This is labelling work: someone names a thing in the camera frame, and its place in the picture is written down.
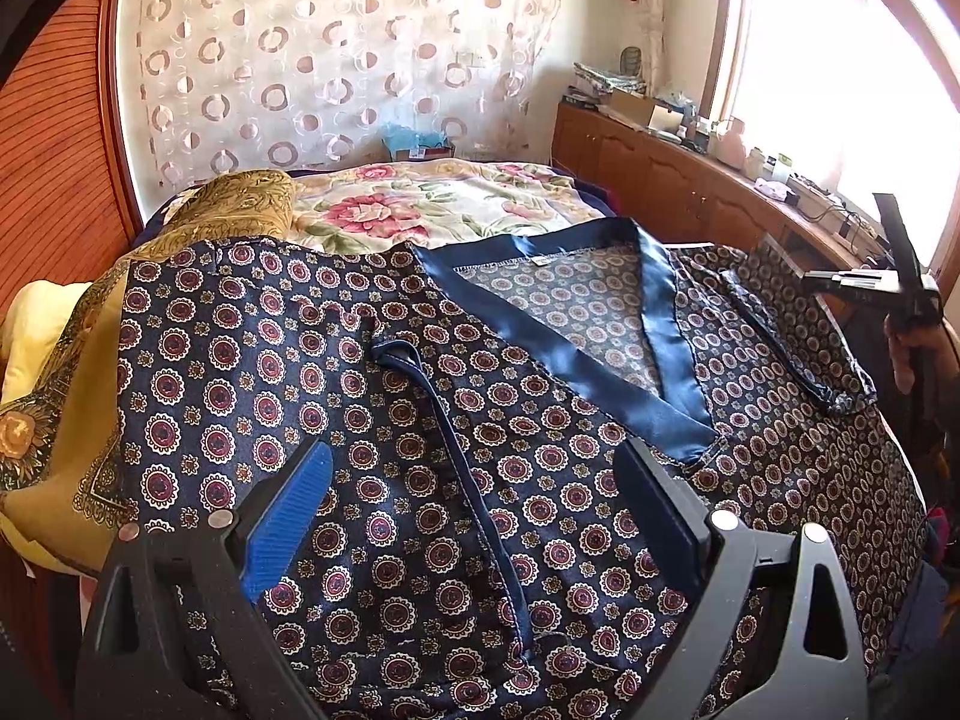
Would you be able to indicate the wooden cabinet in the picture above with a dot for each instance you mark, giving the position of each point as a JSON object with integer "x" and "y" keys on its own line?
{"x": 660, "y": 172}

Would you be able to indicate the cream rose print blanket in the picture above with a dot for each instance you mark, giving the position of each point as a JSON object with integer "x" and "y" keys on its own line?
{"x": 450, "y": 202}

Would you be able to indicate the window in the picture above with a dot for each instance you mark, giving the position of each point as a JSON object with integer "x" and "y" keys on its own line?
{"x": 825, "y": 75}

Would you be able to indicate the navy bed sheet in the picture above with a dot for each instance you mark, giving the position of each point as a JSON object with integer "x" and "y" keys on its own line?
{"x": 596, "y": 199}

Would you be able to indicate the sheer circle pattern curtain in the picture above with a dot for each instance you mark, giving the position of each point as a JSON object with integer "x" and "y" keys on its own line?
{"x": 337, "y": 52}

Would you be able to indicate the green lid jar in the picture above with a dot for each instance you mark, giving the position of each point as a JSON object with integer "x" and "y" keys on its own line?
{"x": 781, "y": 169}

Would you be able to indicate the grey mesh basket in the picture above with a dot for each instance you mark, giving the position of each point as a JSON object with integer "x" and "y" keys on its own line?
{"x": 631, "y": 61}

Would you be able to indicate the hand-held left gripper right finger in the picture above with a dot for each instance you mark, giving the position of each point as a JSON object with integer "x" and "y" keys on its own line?
{"x": 660, "y": 510}

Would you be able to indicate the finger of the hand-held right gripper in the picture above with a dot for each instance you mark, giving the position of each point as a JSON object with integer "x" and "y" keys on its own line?
{"x": 847, "y": 281}

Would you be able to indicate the blue tissue packet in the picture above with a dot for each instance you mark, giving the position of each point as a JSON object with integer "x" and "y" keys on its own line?
{"x": 416, "y": 141}

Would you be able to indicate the white device box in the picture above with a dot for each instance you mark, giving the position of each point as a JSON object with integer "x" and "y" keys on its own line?
{"x": 819, "y": 202}

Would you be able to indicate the cardboard box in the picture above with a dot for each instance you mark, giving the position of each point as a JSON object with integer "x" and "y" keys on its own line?
{"x": 631, "y": 109}

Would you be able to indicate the white jar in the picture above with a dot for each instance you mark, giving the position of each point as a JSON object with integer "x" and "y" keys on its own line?
{"x": 755, "y": 163}

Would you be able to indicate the pale pillow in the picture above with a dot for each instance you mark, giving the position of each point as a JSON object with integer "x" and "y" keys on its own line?
{"x": 30, "y": 337}

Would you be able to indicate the stack of folded cloths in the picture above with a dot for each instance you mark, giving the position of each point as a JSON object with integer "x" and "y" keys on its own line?
{"x": 607, "y": 79}

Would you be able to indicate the pink jar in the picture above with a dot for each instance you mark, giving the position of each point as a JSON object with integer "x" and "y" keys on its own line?
{"x": 729, "y": 144}

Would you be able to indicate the white lace window curtain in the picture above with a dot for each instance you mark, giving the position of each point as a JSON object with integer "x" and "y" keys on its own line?
{"x": 651, "y": 7}

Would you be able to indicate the yellow paisley blanket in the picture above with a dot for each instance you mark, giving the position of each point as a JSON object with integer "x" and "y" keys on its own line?
{"x": 60, "y": 420}

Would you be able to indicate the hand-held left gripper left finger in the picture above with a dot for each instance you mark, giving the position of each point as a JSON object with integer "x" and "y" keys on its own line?
{"x": 289, "y": 525}

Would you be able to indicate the dark clothes pile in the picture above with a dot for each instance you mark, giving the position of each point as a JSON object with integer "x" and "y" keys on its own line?
{"x": 926, "y": 615}

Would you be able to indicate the wooden slatted panel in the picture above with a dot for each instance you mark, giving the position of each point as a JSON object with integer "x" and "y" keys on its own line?
{"x": 60, "y": 165}

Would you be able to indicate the navy medallion print pajama top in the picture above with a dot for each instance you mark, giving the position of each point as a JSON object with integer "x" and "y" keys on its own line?
{"x": 450, "y": 427}

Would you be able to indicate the person's right hand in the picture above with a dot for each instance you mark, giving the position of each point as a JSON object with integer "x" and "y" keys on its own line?
{"x": 898, "y": 360}

